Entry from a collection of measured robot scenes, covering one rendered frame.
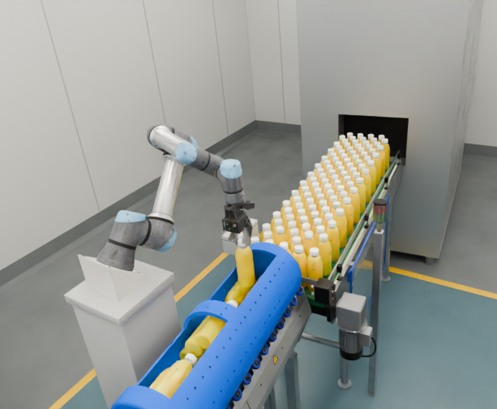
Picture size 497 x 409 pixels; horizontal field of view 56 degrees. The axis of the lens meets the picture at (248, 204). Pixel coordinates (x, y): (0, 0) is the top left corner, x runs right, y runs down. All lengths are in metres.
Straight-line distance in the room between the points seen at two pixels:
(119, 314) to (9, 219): 2.67
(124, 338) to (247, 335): 0.53
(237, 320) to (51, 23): 3.42
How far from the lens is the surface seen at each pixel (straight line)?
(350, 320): 2.24
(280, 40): 6.48
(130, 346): 1.98
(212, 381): 1.51
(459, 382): 3.15
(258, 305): 1.71
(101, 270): 1.90
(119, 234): 1.92
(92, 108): 4.75
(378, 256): 2.34
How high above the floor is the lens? 2.30
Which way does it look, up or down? 28 degrees down
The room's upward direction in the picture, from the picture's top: 6 degrees counter-clockwise
